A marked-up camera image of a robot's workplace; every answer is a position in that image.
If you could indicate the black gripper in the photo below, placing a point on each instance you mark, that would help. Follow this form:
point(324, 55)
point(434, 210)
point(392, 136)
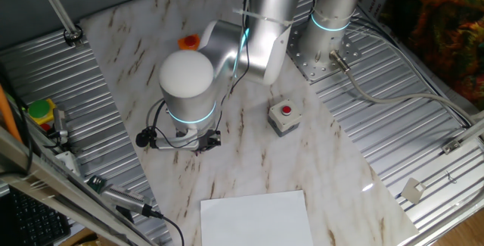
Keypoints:
point(210, 141)

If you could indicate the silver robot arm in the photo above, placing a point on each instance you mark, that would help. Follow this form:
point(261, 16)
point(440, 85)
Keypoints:
point(185, 75)

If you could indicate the marble pattern table mat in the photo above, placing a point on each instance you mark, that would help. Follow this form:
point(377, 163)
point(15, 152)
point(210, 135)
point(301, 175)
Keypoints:
point(246, 162)

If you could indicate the grey red pushbutton box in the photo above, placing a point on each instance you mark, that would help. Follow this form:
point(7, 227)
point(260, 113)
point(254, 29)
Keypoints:
point(45, 126)
point(284, 115)

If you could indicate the white paper sheet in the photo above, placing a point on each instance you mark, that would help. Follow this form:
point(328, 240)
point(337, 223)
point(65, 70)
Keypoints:
point(257, 219)

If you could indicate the orange red pushbutton box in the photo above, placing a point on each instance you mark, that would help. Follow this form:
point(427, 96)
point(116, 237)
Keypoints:
point(189, 41)

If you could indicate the small silver metal device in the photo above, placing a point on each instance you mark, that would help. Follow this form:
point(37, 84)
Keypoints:
point(59, 123)

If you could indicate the yellow box with green button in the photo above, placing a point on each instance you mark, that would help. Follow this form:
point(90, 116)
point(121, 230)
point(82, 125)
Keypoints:
point(39, 109)

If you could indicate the black keyboard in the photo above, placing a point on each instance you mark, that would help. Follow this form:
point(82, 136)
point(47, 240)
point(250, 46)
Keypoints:
point(34, 223)

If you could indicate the orange tube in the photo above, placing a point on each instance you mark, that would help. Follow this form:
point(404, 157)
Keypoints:
point(7, 117)

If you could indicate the aluminium stand pole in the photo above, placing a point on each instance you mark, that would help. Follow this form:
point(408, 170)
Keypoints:
point(56, 5)

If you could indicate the small white plastic piece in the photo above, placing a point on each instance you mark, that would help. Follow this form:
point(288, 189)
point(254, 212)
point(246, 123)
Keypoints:
point(412, 190)

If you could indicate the colourful patterned cloth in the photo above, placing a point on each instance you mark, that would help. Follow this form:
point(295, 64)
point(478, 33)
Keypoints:
point(446, 30)

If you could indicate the silver ribbed camera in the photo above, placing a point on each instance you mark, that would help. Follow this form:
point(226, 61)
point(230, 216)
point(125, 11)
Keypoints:
point(123, 197)

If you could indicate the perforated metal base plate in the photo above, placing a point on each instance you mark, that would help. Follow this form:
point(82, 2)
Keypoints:
point(321, 70)

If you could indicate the aluminium frame profile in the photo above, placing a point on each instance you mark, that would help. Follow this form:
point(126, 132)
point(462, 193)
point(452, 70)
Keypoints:
point(45, 178)

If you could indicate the aluminium profile bar with bracket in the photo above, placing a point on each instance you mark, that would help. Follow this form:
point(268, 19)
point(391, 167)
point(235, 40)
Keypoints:
point(469, 132)

